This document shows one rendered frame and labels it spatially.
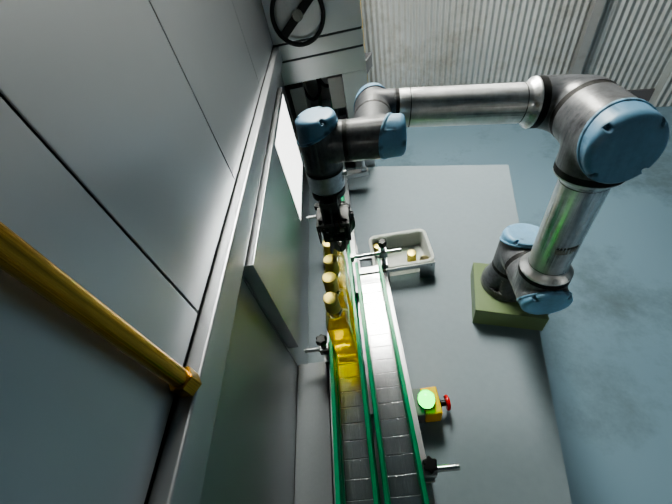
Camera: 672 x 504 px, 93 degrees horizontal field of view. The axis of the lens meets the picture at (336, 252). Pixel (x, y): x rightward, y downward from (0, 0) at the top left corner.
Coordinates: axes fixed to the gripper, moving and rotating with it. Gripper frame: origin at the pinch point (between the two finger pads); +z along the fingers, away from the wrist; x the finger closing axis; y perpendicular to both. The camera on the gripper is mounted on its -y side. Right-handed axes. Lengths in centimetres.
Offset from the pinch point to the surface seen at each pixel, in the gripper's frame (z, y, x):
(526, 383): 39, 23, 47
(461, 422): 40, 33, 27
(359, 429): 27.7, 36.0, 0.4
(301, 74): -10, -97, -14
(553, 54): 63, -274, 194
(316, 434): 28.0, 36.6, -10.3
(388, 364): 27.6, 20.4, 9.3
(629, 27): 46, -262, 243
